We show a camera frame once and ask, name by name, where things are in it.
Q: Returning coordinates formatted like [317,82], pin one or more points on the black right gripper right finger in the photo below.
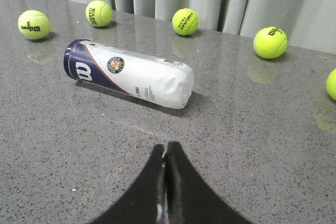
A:
[189,198]

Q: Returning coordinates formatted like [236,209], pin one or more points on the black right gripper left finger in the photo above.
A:
[143,201]

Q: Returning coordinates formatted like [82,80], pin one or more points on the white blue tennis ball can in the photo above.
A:
[164,82]

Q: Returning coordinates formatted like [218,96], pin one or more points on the Wilson 1 tennis ball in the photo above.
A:
[270,42]

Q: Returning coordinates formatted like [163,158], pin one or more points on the Head Team tennis ball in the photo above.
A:
[185,21]

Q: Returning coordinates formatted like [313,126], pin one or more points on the plain yellow tennis ball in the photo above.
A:
[331,84]

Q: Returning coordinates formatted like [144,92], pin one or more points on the Roland Garros tennis ball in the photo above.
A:
[99,13]

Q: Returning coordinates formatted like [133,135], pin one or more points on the Wilson 3 tennis ball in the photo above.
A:
[34,24]

